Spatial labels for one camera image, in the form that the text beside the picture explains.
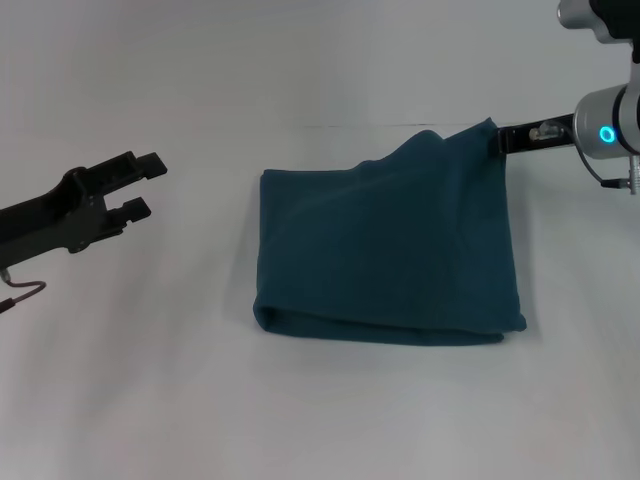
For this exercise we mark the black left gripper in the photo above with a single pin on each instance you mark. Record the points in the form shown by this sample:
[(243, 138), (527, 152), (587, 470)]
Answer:
[(55, 215)]

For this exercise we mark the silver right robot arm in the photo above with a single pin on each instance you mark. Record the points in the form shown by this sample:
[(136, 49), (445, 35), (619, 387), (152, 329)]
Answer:
[(610, 100)]

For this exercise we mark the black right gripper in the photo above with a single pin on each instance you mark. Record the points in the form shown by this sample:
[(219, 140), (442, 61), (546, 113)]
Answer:
[(537, 134)]

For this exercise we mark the blue shirt with white print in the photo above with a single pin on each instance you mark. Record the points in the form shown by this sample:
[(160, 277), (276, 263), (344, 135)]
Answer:
[(390, 240)]

